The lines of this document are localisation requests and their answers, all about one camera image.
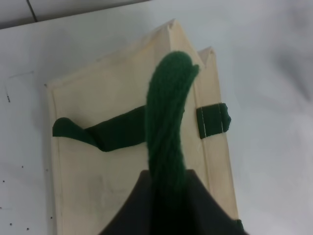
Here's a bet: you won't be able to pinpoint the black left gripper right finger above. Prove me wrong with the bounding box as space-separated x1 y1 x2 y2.
181 170 245 235

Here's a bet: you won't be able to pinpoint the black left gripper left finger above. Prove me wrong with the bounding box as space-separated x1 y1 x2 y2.
100 170 154 235

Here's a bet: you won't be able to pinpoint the cream linen bag green handles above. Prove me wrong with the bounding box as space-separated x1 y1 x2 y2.
47 20 239 235

